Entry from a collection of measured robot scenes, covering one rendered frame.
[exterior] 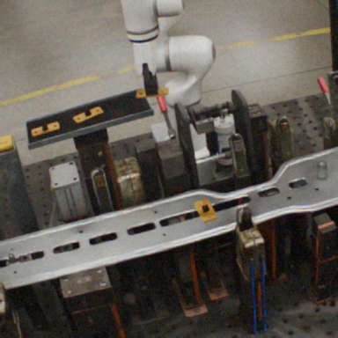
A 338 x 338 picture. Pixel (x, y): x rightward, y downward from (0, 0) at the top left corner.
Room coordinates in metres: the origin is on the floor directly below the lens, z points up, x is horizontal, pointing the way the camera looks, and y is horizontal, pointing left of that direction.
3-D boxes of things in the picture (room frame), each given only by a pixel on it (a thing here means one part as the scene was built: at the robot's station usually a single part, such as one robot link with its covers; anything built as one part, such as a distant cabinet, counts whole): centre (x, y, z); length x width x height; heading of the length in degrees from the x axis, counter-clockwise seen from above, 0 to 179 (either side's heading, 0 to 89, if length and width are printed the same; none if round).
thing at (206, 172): (1.58, -0.11, 0.94); 0.18 x 0.13 x 0.49; 100
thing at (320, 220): (1.24, -0.35, 0.84); 0.11 x 0.08 x 0.29; 10
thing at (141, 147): (1.56, 0.08, 0.90); 0.05 x 0.05 x 0.40; 10
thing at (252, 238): (1.20, -0.14, 0.87); 0.12 x 0.09 x 0.35; 10
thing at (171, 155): (1.55, 0.01, 0.89); 0.13 x 0.11 x 0.38; 10
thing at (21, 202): (1.61, 0.49, 0.92); 0.08 x 0.08 x 0.44; 10
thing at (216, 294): (1.38, -0.05, 0.84); 0.13 x 0.05 x 0.29; 10
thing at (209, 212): (1.36, -0.05, 1.01); 0.08 x 0.04 x 0.01; 11
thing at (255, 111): (1.62, -0.24, 0.91); 0.07 x 0.05 x 0.42; 10
